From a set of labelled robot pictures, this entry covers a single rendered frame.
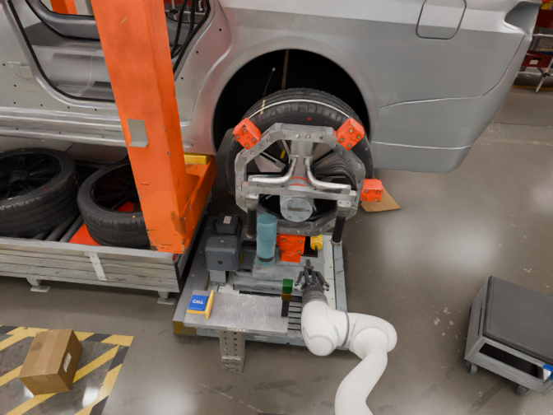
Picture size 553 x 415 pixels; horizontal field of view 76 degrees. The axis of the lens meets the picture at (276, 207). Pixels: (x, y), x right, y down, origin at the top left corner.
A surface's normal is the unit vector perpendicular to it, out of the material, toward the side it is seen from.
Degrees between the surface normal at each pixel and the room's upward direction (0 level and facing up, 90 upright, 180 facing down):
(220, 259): 90
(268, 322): 0
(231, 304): 0
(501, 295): 0
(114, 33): 90
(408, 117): 90
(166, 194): 90
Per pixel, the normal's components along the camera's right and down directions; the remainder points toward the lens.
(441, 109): -0.08, 0.62
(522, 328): 0.04, -0.78
